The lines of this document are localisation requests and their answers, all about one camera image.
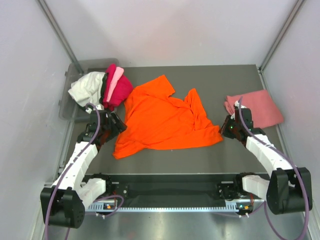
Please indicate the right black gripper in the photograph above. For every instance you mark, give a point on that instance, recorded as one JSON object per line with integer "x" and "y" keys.
{"x": 229, "y": 119}

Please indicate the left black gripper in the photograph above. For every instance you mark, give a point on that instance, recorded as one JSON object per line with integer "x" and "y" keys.
{"x": 118, "y": 127}

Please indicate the orange t shirt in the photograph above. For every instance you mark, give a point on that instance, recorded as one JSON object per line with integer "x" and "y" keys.
{"x": 158, "y": 121}

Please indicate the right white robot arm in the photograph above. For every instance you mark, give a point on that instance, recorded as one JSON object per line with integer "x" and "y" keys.
{"x": 289, "y": 188}

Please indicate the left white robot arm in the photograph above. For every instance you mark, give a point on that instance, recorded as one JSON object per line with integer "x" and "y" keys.
{"x": 64, "y": 202}

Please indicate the magenta t shirt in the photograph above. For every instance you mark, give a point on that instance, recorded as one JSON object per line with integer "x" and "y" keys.
{"x": 121, "y": 92}

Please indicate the dark green t shirt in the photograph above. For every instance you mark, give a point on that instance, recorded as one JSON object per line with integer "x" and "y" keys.
{"x": 91, "y": 88}

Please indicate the folded pink t shirt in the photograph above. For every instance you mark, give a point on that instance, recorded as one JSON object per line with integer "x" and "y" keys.
{"x": 264, "y": 111}

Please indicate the white t shirt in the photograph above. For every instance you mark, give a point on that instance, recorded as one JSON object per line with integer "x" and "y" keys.
{"x": 74, "y": 91}

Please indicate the grey plastic bin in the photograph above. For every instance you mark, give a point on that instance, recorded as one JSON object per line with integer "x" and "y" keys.
{"x": 68, "y": 108}

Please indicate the light pink t shirt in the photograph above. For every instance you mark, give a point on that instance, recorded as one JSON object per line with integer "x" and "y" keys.
{"x": 116, "y": 77}

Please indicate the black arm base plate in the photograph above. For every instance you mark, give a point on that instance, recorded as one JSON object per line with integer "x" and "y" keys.
{"x": 174, "y": 190}

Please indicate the left aluminium frame post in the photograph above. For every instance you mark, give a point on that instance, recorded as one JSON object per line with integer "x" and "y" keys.
{"x": 60, "y": 35}

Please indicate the aluminium frame post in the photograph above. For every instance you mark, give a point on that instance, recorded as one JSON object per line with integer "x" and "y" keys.
{"x": 298, "y": 5}
{"x": 60, "y": 35}

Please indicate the right aluminium frame post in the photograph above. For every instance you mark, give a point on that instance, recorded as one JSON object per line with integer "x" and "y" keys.
{"x": 298, "y": 5}

